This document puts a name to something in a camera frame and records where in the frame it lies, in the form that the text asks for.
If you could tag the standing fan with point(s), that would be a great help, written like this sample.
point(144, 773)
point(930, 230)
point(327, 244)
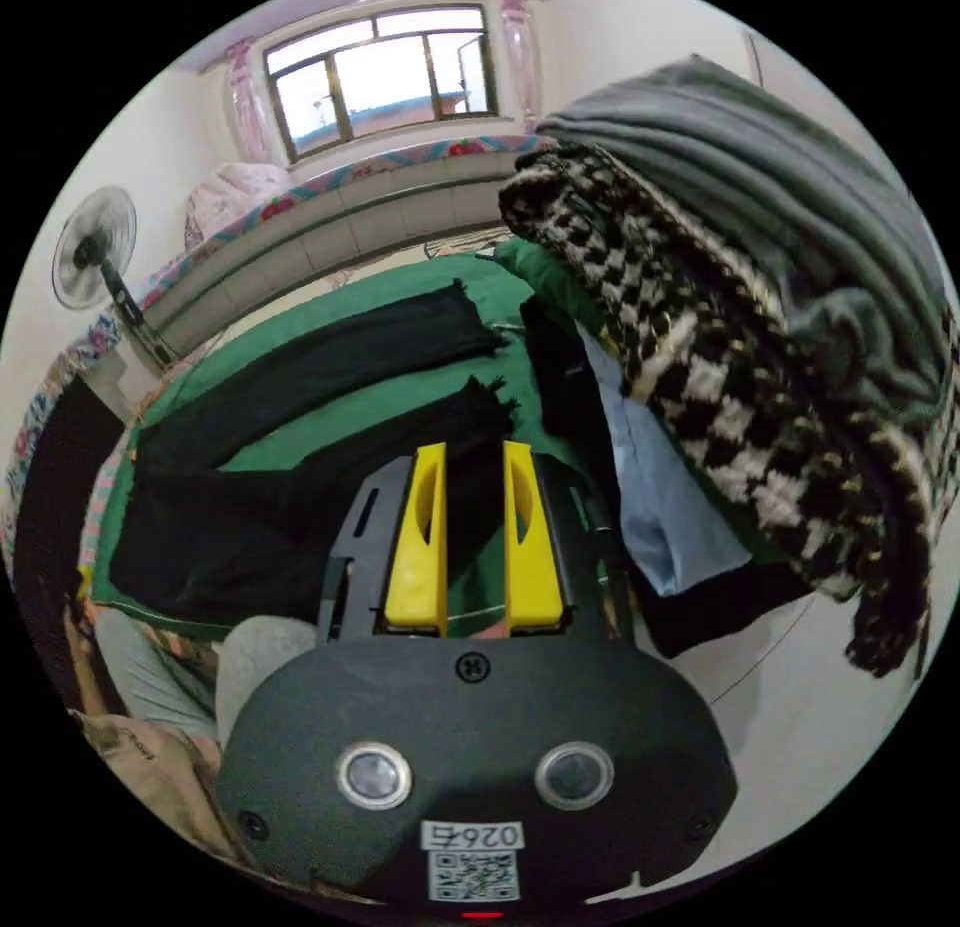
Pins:
point(94, 248)

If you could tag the pink flowered rolled blanket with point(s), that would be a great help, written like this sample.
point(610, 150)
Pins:
point(229, 196)

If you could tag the window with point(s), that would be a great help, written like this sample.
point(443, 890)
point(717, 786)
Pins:
point(382, 72)

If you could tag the person's body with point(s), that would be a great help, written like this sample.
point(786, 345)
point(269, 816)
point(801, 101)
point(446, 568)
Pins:
point(157, 679)

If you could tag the bed with green sheet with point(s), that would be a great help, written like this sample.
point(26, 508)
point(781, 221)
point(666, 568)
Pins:
point(352, 291)

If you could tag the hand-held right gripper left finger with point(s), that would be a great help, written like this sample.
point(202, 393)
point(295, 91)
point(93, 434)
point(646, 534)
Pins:
point(412, 567)

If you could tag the black pants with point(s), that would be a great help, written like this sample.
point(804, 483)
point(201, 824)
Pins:
point(300, 372)

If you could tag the pile of clothes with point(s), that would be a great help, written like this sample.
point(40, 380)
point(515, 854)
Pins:
point(720, 357)

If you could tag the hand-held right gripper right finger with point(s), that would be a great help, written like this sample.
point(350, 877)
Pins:
point(534, 574)

